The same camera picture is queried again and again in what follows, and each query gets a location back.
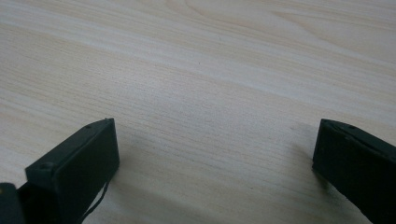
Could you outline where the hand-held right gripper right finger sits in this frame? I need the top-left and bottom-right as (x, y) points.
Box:
(312, 118), (396, 224)

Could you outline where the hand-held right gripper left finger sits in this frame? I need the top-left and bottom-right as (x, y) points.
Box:
(18, 118), (120, 224)

